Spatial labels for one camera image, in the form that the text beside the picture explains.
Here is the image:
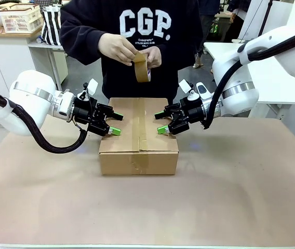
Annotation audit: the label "person's right hand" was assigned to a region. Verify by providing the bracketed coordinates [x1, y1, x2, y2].
[98, 33, 140, 67]

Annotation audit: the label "large white table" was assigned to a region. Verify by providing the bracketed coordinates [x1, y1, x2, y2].
[204, 41, 295, 120]

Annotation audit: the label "brown packing tape roll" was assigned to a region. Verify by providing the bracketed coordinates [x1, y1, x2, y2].
[133, 53, 153, 84]

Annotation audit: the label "white plastic basket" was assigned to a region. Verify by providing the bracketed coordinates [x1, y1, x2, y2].
[0, 4, 42, 33]

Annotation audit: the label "black stand pole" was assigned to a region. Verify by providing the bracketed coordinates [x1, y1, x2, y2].
[259, 0, 274, 38]

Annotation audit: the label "brown tape strip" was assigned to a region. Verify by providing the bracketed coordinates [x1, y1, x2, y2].
[132, 98, 151, 175]

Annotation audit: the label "person's right forearm black sleeve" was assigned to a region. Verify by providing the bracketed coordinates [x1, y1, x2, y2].
[60, 24, 106, 65]

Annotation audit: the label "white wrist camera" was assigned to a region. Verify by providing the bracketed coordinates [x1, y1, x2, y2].
[87, 78, 99, 96]
[178, 79, 194, 94]

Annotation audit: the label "left arm black cable sleeve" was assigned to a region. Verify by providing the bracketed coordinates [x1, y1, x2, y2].
[0, 88, 90, 154]

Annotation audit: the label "white board panel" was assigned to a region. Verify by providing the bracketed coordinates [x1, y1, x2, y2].
[238, 0, 293, 42]

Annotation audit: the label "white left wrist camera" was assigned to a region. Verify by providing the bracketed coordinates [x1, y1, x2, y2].
[87, 78, 99, 96]

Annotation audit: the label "black white striped bag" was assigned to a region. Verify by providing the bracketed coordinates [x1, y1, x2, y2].
[41, 5, 63, 47]

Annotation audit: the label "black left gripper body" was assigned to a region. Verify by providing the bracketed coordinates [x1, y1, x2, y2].
[73, 97, 112, 137]

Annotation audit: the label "white desk grey legs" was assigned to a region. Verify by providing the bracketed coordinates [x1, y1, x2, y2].
[29, 41, 70, 91]

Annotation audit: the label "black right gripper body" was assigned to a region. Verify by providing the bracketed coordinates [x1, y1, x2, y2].
[165, 100, 207, 135]

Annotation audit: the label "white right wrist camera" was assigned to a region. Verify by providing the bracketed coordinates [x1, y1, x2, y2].
[178, 79, 194, 94]

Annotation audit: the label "brown cardboard box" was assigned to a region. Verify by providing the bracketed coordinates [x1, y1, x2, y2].
[98, 97, 180, 176]

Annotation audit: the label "background person dark clothes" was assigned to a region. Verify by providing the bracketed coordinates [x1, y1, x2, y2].
[195, 0, 222, 68]

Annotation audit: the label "black hoodie torso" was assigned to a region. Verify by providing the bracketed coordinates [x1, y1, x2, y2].
[60, 0, 204, 104]

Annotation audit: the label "person's left hand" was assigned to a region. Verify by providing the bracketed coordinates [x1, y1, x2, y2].
[145, 46, 163, 70]

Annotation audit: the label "white cabinet wooden top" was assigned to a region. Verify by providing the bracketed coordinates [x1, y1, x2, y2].
[0, 27, 51, 91]

